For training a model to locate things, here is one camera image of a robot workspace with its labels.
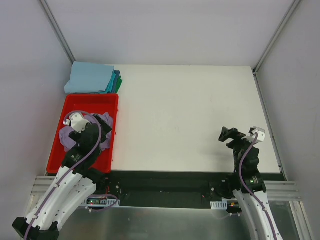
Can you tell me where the teal folded shirt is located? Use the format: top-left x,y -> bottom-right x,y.
105,70 -> 119,94

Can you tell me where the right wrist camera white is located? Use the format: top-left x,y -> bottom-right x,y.
242,126 -> 266,144

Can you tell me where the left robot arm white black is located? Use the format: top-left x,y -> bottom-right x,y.
12,111 -> 112,240

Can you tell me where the red plastic bin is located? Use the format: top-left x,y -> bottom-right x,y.
46,93 -> 119,174

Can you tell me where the light blue folded shirt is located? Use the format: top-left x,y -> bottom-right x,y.
64,61 -> 115,94

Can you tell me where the left aluminium frame post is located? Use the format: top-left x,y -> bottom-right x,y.
38,0 -> 76,64

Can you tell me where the right aluminium frame post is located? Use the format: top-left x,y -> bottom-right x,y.
252,0 -> 302,76

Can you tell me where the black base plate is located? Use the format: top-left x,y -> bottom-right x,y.
97,170 -> 229,209

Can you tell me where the aluminium frame post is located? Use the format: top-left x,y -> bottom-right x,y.
252,0 -> 302,76
38,0 -> 76,64

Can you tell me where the right white cable duct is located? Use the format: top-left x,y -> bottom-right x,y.
210,200 -> 228,211

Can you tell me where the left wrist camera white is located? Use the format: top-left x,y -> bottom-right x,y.
63,112 -> 90,134

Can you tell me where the purple t shirt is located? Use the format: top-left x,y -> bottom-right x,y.
59,112 -> 114,152

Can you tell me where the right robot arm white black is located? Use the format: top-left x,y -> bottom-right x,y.
216,126 -> 283,240

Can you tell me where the aluminium rail front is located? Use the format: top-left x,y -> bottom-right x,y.
30,176 -> 302,202

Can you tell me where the dark blue folded shirt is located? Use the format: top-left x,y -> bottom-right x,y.
109,70 -> 123,94

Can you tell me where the right table edge rail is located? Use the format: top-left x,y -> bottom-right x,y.
252,71 -> 288,181

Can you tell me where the white cable duct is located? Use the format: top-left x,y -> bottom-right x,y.
210,200 -> 228,211
80,196 -> 120,208

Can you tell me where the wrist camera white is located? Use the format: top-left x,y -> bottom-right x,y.
242,126 -> 266,144
63,112 -> 90,134

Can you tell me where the left white cable duct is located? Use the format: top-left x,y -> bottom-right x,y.
80,196 -> 120,208

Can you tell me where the green folded shirt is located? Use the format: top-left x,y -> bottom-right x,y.
113,76 -> 123,94

